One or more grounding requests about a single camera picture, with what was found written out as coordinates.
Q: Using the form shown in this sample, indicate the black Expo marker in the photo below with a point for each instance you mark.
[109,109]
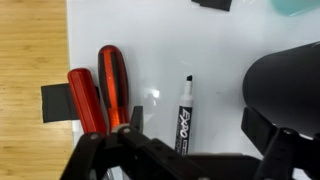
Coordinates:
[183,123]

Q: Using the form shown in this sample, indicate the black thermos bottle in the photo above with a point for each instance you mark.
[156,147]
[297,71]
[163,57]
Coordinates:
[286,83]

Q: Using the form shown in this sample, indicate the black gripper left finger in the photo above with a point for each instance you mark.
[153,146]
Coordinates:
[106,156]

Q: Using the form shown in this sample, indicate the white mat sheet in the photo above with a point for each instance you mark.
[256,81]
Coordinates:
[160,50]

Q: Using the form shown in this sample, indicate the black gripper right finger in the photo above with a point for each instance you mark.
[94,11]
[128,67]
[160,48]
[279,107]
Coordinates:
[286,156]

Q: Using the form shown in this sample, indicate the black tape piece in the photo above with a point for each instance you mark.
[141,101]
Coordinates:
[213,4]
[56,103]

